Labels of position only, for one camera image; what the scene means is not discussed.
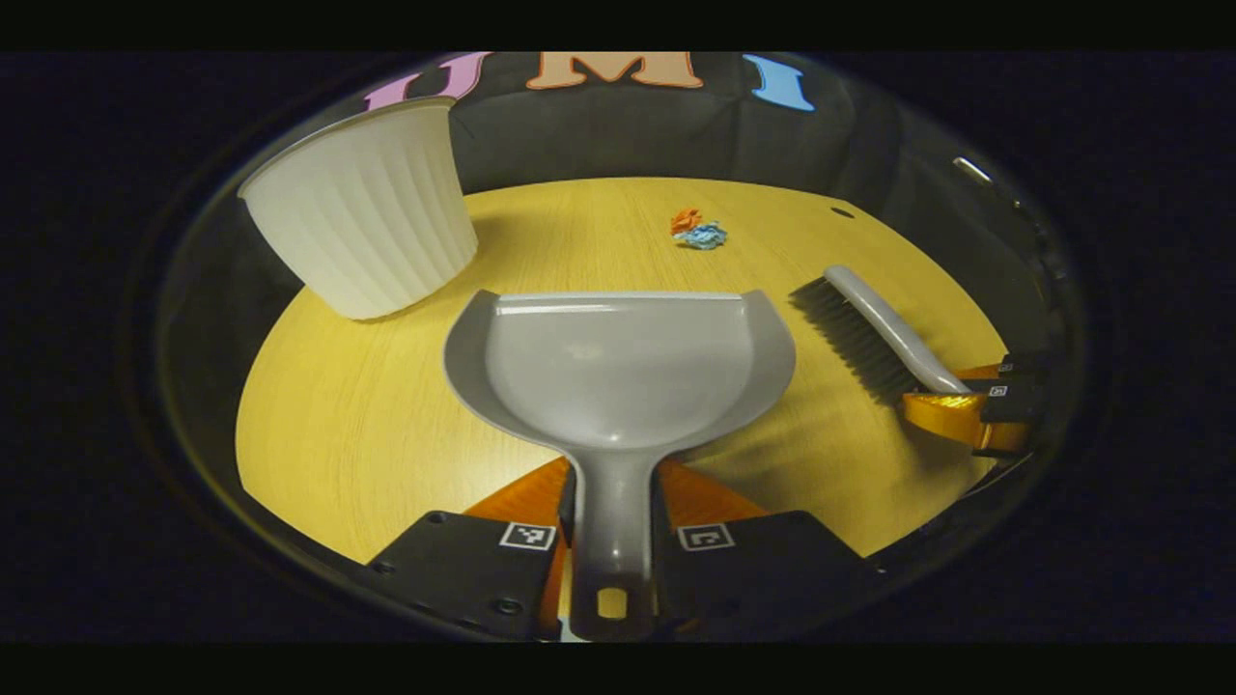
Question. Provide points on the grey plastic dustpan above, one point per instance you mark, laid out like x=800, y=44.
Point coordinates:
x=618, y=376

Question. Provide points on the blue paper scrap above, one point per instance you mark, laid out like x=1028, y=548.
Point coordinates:
x=705, y=236

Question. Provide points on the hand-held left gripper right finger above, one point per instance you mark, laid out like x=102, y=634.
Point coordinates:
x=753, y=574

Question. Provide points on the orange paper scrap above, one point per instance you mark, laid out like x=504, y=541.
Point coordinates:
x=686, y=220

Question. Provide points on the white ribbed garbage bin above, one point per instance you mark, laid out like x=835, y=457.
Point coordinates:
x=367, y=212

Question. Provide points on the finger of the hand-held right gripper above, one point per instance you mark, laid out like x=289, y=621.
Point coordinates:
x=1009, y=403
x=1024, y=367

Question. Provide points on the wooden desktop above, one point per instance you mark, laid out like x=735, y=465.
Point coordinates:
x=386, y=415

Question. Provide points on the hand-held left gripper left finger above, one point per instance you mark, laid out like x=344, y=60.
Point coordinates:
x=463, y=569

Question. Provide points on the small grey broom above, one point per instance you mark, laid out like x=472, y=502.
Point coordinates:
x=869, y=328

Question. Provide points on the black backdrop cloth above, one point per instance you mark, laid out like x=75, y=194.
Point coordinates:
x=599, y=135

